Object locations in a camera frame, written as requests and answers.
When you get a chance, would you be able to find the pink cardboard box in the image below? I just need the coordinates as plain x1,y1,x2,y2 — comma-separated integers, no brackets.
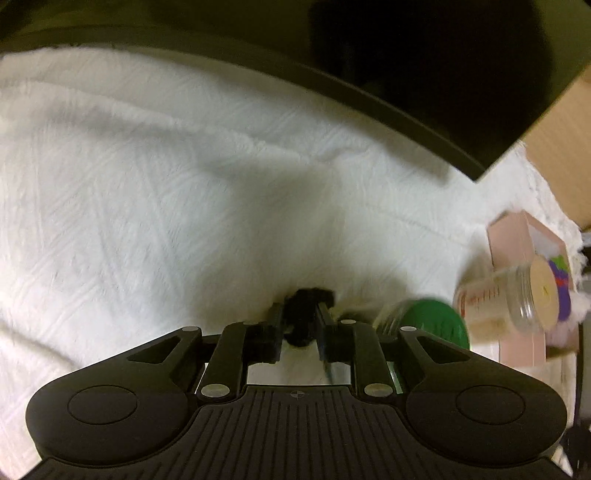
487,210,579,369

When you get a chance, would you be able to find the green lid glass jar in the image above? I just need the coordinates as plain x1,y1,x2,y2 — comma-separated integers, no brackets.
375,298,470,349

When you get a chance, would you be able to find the tan lid clear jar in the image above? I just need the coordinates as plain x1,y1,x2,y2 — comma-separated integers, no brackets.
454,256,560,342

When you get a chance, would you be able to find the white textured cloth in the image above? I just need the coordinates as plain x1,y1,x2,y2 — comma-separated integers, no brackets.
1,48,581,479

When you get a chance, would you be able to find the purple pink knitted toy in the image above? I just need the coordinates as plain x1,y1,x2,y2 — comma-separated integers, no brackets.
548,255,572,322

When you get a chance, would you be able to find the black monitor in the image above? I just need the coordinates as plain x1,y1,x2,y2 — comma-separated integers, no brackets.
1,1,590,179

